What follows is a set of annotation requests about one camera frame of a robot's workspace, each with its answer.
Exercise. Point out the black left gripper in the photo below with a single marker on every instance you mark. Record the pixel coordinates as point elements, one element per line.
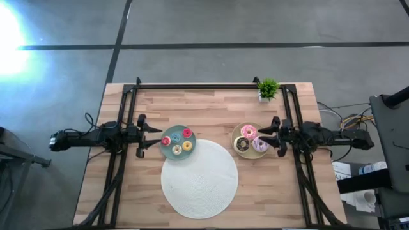
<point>133,136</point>

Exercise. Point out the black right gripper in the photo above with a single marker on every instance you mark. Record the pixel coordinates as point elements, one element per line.
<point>289,132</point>

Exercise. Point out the small red frosted donut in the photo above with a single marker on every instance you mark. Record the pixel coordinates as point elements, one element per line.
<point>163,141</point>

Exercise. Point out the large lilac frosted donut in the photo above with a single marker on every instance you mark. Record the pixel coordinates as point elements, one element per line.
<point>255,147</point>

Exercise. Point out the small teal frosted donut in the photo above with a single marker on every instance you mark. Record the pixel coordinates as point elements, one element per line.
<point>173,137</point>

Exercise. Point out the large pink frosted donut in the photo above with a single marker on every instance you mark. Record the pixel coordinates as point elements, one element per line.
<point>243,132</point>

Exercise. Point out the small cream frosted donut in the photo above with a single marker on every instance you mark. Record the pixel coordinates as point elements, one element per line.
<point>174,149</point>

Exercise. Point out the large chocolate frosted donut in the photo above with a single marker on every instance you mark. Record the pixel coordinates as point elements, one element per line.
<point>236,144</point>

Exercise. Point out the small pink frosted donut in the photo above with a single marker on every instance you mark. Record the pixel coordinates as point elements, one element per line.
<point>184,133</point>

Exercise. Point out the small yellow frosted donut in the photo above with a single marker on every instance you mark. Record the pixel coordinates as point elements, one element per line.
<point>184,146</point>

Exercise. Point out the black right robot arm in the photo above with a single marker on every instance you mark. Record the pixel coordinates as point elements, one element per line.
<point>329,137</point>

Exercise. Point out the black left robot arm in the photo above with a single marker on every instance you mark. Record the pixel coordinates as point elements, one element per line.
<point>80,139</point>

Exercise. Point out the green round plate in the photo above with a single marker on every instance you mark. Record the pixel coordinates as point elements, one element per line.
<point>166,152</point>

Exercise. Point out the beige round plate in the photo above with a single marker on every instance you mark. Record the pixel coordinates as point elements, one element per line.
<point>252,155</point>

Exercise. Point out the green plant in white pot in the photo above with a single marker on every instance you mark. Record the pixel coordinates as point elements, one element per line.
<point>267,87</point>

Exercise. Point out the white round woven placemat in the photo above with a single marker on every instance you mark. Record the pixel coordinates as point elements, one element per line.
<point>199,182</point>

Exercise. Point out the white paper sheets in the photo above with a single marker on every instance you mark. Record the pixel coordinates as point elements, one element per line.
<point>341,170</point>

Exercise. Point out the black cart bar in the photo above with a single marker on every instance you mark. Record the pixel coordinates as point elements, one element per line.
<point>364,182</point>

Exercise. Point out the white plastic bottle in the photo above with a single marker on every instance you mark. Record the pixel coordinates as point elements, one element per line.
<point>372,167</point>

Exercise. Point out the white paper cup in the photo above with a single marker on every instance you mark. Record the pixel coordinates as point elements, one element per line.
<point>367,199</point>

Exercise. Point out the grey equipment cart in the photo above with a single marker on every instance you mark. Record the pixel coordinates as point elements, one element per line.
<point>391,134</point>

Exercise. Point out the black pole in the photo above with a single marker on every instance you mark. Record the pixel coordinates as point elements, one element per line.
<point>396,97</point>

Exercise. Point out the black aluminium table frame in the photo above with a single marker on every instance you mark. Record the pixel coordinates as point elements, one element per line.
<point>207,86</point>

